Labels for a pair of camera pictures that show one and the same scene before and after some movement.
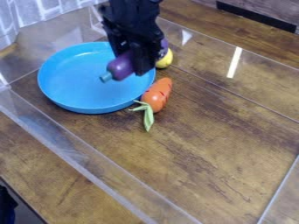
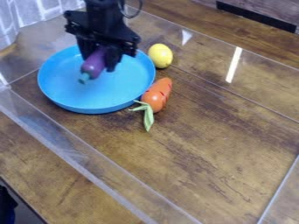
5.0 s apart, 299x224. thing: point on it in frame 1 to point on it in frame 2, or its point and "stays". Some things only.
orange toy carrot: (153, 98) stays
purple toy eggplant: (120, 65) to (92, 65)
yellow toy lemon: (165, 60) stays
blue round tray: (69, 80) stays
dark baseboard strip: (255, 17) stays
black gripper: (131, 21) to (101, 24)
